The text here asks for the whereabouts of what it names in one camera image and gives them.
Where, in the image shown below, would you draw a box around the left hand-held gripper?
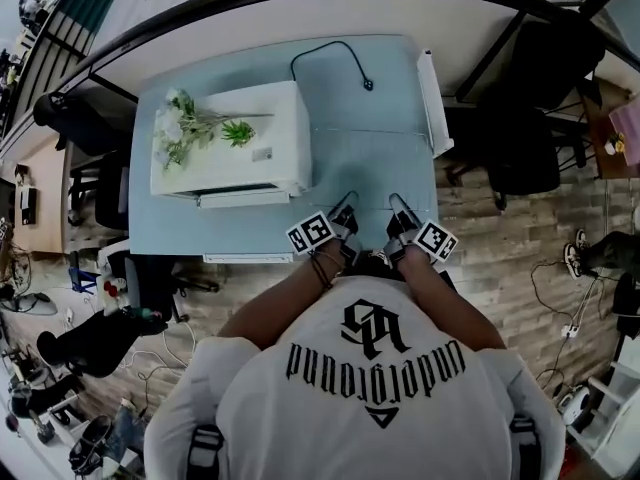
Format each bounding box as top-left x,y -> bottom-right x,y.
285,190 -> 362,269

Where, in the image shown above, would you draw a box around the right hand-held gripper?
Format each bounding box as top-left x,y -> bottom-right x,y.
384,192 -> 459,269

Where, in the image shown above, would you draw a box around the metal wire oven rack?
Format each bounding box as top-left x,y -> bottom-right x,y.
309,126 -> 435,212

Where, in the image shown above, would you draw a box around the white toaster oven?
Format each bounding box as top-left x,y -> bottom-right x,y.
149,80 -> 314,210

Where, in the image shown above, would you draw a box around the person's left forearm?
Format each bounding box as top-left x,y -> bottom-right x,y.
217,250 -> 346,352

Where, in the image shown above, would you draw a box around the person's right forearm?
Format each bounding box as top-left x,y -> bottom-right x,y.
399,250 -> 509,352

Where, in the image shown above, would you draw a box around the white rectangular panel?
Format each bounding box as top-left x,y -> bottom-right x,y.
415,47 -> 456,159

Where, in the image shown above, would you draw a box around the small green potted plant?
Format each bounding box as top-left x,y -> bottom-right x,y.
220,119 -> 257,149

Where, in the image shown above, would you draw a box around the black office chair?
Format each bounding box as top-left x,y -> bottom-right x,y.
35,255 -> 221,379
32,90 -> 132,232
444,17 -> 607,213

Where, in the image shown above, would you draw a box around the light blue table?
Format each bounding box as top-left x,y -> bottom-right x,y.
128,33 -> 441,265

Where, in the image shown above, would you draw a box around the artificial flower bouquet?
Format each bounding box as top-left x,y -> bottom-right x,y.
152,86 -> 275,172

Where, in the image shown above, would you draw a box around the brown side table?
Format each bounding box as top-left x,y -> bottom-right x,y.
582,77 -> 640,182

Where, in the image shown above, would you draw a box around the white printed t-shirt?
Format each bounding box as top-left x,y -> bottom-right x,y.
143,275 -> 566,480

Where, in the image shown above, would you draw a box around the white paper sheet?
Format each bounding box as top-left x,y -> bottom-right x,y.
97,240 -> 132,282

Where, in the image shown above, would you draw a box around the white plush toy red spots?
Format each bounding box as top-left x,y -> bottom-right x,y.
97,275 -> 130,314

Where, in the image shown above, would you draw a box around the white black round device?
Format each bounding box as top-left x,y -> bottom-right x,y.
555,385 -> 595,428

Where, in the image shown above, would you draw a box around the light wooden desk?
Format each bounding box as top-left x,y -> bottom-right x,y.
0,140 -> 76,255

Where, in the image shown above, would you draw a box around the black white box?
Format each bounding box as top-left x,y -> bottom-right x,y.
19,187 -> 40,227

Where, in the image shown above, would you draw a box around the black railing green panel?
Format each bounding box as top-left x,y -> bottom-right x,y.
0,0 -> 131,134

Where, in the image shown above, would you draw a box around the black cord bracelet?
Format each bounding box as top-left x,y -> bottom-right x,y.
309,250 -> 346,292

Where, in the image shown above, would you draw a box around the black power cable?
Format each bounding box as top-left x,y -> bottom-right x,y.
290,40 -> 376,92

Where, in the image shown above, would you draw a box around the white partition black rail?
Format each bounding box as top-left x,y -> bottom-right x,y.
0,0 -> 631,167

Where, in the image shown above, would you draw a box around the grey shoulder strap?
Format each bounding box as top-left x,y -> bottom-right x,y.
509,415 -> 539,480
187,422 -> 224,480

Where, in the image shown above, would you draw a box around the blue metal frame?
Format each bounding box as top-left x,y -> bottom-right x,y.
68,265 -> 100,297

